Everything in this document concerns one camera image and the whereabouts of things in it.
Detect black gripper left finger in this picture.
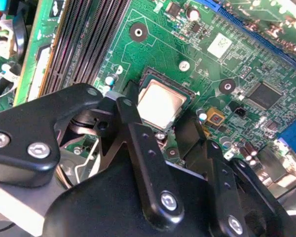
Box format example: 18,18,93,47
0,81,185,230

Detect silver CPU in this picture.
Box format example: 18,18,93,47
137,79,188,130

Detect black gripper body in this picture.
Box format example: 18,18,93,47
43,150,220,237

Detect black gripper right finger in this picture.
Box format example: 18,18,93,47
177,118,296,237

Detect metal socket cover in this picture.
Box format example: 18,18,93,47
58,140,101,188

